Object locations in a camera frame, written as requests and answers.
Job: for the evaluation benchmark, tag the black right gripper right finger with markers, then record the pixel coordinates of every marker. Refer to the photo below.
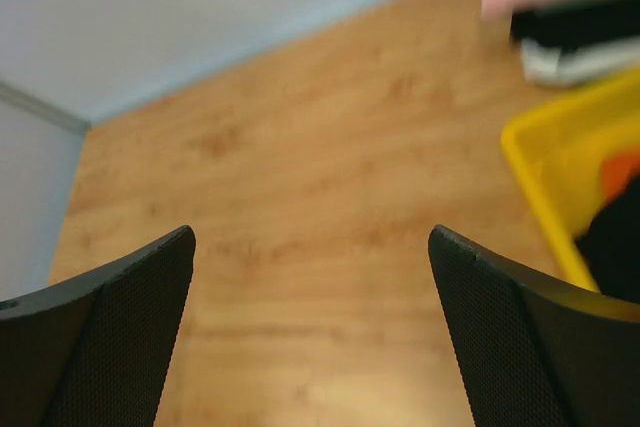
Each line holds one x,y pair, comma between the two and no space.
534,350

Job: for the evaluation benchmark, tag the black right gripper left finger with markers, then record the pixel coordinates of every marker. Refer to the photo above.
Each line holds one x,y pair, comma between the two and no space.
95,349

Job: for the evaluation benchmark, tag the black folded shirt in stack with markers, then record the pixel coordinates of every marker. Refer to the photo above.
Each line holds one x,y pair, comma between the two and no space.
574,24

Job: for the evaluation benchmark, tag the black folded t shirt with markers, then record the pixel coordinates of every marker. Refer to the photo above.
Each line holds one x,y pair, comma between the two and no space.
610,247

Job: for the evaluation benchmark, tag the orange cloth in bin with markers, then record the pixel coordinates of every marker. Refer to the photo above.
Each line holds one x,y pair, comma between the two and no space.
616,172

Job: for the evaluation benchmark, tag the yellow plastic bin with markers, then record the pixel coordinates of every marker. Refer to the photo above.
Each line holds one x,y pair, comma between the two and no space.
556,151

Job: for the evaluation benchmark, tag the white folded t shirt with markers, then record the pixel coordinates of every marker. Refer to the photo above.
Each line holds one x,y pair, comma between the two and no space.
558,67

